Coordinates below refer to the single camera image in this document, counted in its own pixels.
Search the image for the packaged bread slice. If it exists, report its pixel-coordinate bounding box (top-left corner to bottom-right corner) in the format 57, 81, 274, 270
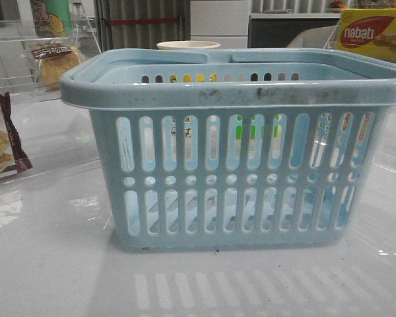
30, 40, 84, 91

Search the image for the light blue plastic basket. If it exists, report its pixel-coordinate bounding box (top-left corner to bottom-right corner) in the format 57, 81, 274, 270
60, 48, 396, 251

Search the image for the yellow popcorn cup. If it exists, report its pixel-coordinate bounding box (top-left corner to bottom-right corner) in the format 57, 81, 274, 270
156, 40, 220, 50

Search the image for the white cabinet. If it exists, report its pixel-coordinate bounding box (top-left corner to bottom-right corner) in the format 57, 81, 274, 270
190, 1, 251, 48

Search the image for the red almond cracker packet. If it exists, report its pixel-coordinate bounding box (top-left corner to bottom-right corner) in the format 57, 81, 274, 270
0, 92, 32, 180

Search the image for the clear acrylic display shelf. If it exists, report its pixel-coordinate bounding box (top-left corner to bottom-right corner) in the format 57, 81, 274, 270
0, 18, 98, 182

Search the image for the green cartoon bottle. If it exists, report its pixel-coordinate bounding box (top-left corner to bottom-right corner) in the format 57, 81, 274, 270
30, 0, 73, 37

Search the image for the yellow nabati wafer box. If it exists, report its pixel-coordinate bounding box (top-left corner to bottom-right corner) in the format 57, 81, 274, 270
335, 8, 396, 63

